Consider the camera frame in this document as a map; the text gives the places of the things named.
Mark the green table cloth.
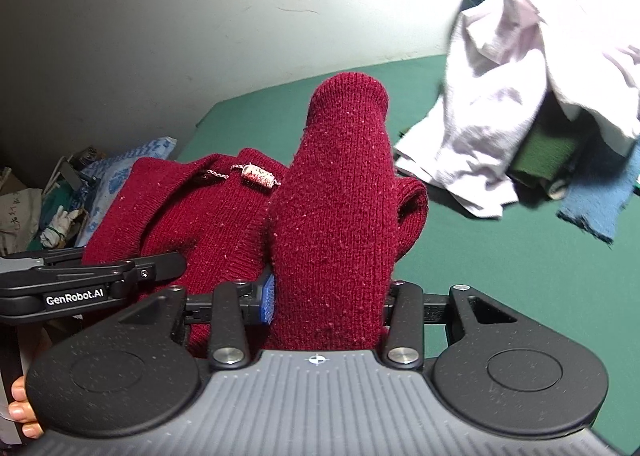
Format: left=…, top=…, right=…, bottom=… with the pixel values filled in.
left=174, top=52, right=640, bottom=452

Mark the cream canvas bag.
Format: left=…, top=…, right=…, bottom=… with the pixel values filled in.
left=0, top=188, right=42, bottom=255

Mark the blue garment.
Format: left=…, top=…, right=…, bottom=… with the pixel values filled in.
left=556, top=136, right=639, bottom=245

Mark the white plush toy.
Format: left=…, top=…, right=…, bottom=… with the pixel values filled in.
left=39, top=205, right=85, bottom=249

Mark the person left hand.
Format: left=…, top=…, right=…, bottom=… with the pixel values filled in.
left=8, top=376, right=43, bottom=440

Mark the blue white patterned cloth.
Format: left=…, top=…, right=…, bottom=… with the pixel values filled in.
left=76, top=136, right=177, bottom=247

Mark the green white striped garment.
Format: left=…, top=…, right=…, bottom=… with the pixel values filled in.
left=508, top=101, right=597, bottom=200

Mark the dark red knit sweater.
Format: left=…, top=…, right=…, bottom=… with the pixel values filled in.
left=82, top=72, right=428, bottom=351

